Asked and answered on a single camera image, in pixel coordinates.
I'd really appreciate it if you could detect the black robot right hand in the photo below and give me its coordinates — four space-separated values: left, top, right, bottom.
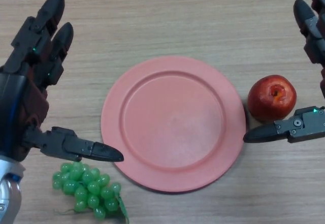
243 0 325 144

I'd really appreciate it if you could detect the pink round plate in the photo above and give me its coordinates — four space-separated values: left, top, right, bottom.
101 55 247 193

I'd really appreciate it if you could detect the red apple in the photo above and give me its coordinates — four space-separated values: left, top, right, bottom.
247 75 297 122

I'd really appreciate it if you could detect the green grape bunch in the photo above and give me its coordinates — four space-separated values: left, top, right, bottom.
52 162 129 223

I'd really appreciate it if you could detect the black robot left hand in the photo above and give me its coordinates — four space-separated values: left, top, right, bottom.
0 0 124 165

